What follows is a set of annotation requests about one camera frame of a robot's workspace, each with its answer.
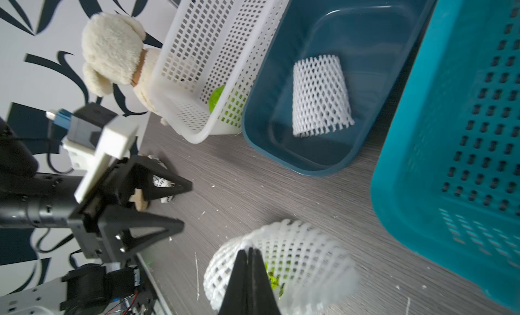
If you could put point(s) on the tan wooden cylinder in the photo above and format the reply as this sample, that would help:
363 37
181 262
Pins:
138 200

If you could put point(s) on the white perforated plastic basket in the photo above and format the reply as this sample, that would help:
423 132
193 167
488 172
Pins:
209 62

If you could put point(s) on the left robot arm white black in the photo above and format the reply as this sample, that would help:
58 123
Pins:
86 290

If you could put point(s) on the patterned small pouch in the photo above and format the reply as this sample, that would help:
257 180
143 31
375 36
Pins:
161 182

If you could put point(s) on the dark blue plastic tub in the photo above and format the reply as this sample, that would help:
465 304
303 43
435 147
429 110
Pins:
372 38

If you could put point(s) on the teal perforated plastic basket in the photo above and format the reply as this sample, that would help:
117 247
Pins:
446 185

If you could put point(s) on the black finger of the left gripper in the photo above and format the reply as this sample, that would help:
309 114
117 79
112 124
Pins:
128 231
138 172

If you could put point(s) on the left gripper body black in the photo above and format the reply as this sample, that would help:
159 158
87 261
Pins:
47 201

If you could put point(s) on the white plush dog toy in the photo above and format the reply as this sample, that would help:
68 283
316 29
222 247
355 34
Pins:
114 53

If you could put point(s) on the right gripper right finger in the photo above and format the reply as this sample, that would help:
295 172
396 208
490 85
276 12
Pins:
261 295

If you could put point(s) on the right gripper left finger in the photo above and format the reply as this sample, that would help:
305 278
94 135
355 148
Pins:
235 299

